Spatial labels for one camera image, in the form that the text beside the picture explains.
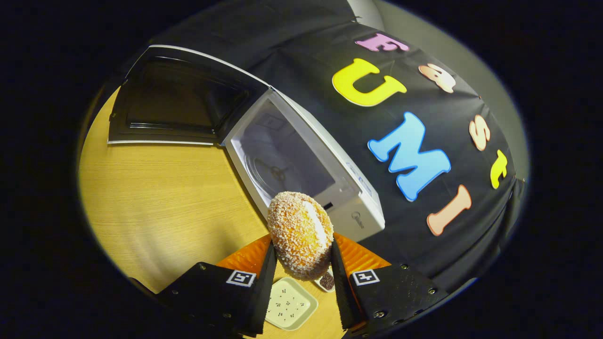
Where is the crumb-coated cream bun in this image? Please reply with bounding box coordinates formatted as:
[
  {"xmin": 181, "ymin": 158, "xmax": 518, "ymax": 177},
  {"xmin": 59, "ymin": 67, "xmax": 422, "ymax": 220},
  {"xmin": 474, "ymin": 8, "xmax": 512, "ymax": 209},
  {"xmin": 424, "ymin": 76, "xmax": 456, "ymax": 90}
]
[{"xmin": 267, "ymin": 191, "xmax": 335, "ymax": 282}]

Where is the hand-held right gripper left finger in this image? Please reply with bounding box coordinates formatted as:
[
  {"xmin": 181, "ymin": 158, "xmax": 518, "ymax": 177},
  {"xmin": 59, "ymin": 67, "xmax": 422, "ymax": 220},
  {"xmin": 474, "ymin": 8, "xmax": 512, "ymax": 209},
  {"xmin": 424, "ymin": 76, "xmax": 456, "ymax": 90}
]
[{"xmin": 158, "ymin": 234, "xmax": 277, "ymax": 336}]

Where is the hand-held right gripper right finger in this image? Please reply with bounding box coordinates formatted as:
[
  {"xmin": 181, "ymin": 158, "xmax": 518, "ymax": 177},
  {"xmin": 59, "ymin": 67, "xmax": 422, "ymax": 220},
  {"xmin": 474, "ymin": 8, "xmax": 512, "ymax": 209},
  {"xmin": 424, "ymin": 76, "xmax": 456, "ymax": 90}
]
[{"xmin": 331, "ymin": 232, "xmax": 448, "ymax": 337}]

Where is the pale green square plate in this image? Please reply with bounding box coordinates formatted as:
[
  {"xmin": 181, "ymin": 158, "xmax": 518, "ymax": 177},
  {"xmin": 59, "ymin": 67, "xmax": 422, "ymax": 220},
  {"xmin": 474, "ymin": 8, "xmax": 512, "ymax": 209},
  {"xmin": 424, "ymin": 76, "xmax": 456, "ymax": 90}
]
[{"xmin": 265, "ymin": 277, "xmax": 319, "ymax": 331}]

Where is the black backdrop cloth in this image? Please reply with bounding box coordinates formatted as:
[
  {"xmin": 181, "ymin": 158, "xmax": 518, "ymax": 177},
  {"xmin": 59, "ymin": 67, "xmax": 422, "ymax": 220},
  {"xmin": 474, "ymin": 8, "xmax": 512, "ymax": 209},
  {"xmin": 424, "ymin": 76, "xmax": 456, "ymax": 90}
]
[{"xmin": 155, "ymin": 0, "xmax": 526, "ymax": 292}]

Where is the white divided bean dish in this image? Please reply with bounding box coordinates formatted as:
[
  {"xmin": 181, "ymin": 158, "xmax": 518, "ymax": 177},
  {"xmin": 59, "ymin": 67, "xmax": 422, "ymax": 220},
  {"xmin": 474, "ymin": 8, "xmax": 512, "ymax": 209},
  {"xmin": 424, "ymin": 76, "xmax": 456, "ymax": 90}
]
[{"xmin": 315, "ymin": 266, "xmax": 336, "ymax": 293}]

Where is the white microwave oven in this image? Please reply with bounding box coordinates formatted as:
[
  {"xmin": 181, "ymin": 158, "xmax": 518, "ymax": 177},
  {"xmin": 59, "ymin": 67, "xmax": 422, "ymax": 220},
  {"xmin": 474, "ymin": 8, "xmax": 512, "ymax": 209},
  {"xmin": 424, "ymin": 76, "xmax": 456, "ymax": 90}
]
[{"xmin": 107, "ymin": 45, "xmax": 386, "ymax": 243}]

